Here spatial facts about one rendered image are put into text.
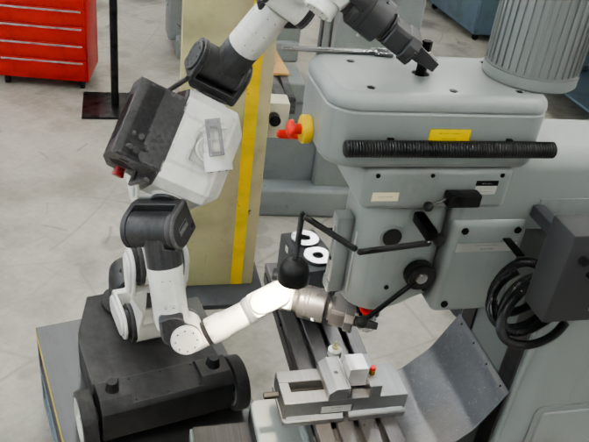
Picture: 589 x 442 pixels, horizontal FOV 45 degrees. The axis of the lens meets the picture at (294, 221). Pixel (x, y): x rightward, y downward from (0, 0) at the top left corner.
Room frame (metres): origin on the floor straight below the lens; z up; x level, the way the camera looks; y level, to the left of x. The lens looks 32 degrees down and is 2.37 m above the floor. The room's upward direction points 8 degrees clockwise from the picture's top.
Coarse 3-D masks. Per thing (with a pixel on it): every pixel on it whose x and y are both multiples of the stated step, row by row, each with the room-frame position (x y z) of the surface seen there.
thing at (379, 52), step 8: (288, 48) 1.45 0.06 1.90; (296, 48) 1.45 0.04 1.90; (304, 48) 1.46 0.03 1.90; (312, 48) 1.47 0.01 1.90; (320, 48) 1.47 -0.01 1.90; (328, 48) 1.48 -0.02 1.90; (336, 48) 1.49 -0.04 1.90; (344, 48) 1.49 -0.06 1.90; (352, 48) 1.50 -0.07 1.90; (360, 48) 1.51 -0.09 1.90; (376, 48) 1.53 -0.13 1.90; (384, 48) 1.53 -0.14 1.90; (384, 56) 1.50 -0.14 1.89; (392, 56) 1.50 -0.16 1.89
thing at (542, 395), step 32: (480, 320) 1.59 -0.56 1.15; (512, 320) 1.46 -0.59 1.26; (576, 320) 1.37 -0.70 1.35; (512, 352) 1.42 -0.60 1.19; (544, 352) 1.36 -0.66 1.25; (576, 352) 1.38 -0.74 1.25; (512, 384) 1.38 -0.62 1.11; (544, 384) 1.36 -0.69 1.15; (576, 384) 1.39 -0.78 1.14; (512, 416) 1.37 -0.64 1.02; (544, 416) 1.36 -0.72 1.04; (576, 416) 1.39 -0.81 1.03
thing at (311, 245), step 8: (288, 232) 1.95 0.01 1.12; (304, 232) 1.94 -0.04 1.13; (312, 232) 1.95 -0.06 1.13; (280, 240) 1.93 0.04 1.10; (288, 240) 1.91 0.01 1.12; (304, 240) 1.90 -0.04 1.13; (312, 240) 1.90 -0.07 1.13; (320, 240) 1.93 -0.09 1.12; (280, 248) 1.93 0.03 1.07; (288, 248) 1.88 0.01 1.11; (304, 248) 1.87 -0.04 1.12; (312, 248) 1.86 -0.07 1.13; (320, 248) 1.87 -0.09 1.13; (328, 248) 1.89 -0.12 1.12; (280, 256) 1.92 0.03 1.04; (304, 256) 1.81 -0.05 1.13; (312, 256) 1.82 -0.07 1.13; (320, 256) 1.84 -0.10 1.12; (312, 264) 1.79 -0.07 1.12; (320, 264) 1.78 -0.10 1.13; (312, 272) 1.75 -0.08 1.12; (320, 272) 1.77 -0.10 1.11; (312, 280) 1.76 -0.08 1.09; (320, 280) 1.77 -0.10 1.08
